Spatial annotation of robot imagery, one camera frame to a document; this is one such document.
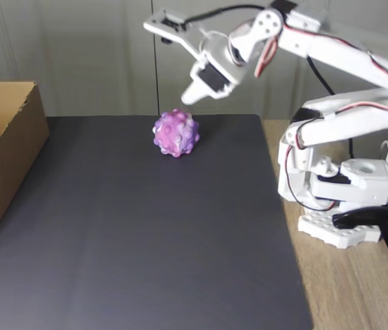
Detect pink purple bumpy ball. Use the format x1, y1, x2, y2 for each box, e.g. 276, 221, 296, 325
152, 108, 201, 158

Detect brown cardboard box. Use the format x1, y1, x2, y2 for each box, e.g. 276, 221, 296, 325
0, 80, 51, 264

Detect white cabinet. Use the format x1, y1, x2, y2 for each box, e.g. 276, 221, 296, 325
0, 0, 388, 118

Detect dark grey table mat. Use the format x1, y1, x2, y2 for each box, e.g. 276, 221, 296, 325
0, 114, 315, 330

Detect red white black servo cable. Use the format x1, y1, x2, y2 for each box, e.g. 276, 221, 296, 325
284, 142, 338, 212
253, 36, 279, 79

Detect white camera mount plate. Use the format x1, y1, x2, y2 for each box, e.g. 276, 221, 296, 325
143, 8, 212, 65

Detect black camera cable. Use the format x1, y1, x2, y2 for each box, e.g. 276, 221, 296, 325
179, 3, 355, 161

